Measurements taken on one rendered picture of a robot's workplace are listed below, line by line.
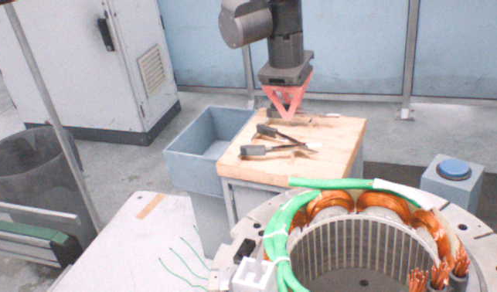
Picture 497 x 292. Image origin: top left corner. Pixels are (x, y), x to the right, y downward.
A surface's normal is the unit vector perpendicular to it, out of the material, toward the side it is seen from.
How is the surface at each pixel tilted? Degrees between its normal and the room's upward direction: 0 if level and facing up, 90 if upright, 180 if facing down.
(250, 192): 90
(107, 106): 90
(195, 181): 90
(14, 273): 0
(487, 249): 0
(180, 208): 0
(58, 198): 93
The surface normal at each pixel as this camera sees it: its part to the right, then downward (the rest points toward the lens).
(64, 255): -0.33, 0.55
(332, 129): -0.12, -0.83
